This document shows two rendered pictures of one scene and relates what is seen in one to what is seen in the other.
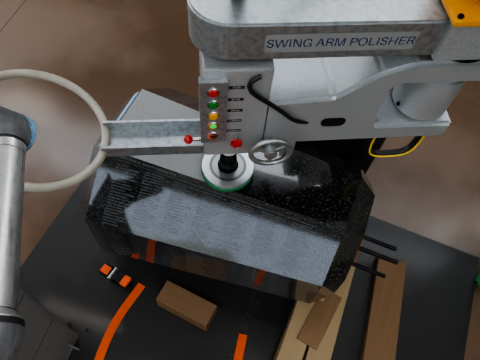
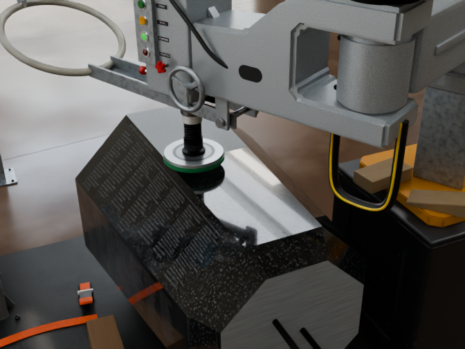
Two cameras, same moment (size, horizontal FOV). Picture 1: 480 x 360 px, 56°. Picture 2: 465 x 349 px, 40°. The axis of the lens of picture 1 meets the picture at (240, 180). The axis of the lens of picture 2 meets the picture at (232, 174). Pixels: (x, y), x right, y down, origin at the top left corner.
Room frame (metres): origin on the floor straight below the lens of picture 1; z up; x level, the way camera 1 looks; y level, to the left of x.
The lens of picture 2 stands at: (-0.23, -1.55, 1.99)
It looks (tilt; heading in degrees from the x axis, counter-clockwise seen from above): 30 degrees down; 49
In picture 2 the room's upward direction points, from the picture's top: 1 degrees counter-clockwise
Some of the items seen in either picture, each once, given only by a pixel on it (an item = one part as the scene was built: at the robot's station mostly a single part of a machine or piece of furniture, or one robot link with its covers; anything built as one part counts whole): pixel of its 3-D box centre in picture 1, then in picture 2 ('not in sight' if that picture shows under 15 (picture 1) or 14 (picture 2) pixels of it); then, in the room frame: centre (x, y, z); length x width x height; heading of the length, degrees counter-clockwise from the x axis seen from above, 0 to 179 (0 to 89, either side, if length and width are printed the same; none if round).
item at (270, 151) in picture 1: (269, 143); (193, 85); (0.88, -0.08, 1.24); 0.15 x 0.10 x 0.15; 101
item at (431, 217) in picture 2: not in sight; (444, 176); (1.74, -0.50, 0.76); 0.49 x 0.49 x 0.05; 73
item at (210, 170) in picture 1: (227, 166); (194, 152); (0.97, 0.06, 0.92); 0.21 x 0.21 x 0.01
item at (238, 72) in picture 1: (256, 92); (207, 34); (0.99, -0.02, 1.37); 0.36 x 0.22 x 0.45; 101
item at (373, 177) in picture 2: not in sight; (383, 174); (1.52, -0.38, 0.81); 0.20 x 0.10 x 0.05; 171
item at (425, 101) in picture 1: (429, 81); (374, 66); (1.10, -0.59, 1.39); 0.19 x 0.19 x 0.20
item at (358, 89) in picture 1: (349, 96); (286, 61); (1.03, -0.33, 1.35); 0.74 x 0.23 x 0.49; 101
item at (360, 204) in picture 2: (398, 133); (363, 162); (1.09, -0.59, 1.10); 0.23 x 0.03 x 0.32; 101
